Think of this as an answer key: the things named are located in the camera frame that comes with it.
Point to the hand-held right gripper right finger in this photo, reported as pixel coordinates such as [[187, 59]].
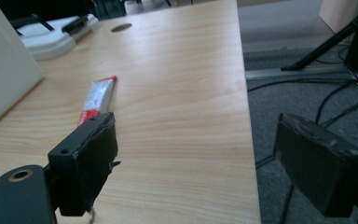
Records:
[[317, 168]]

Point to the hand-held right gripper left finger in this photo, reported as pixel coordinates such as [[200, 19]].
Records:
[[84, 165]]

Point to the red and silver tube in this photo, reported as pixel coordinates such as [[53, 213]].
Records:
[[98, 96]]

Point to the white box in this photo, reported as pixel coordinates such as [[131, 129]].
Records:
[[3, 68]]

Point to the white plastic tray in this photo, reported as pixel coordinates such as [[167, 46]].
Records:
[[51, 37]]

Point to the black stand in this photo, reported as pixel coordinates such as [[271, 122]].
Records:
[[341, 37]]

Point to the wooden cabinet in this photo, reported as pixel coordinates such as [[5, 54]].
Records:
[[338, 14]]

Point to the metal floor rail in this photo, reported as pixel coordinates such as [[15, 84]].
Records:
[[295, 74]]

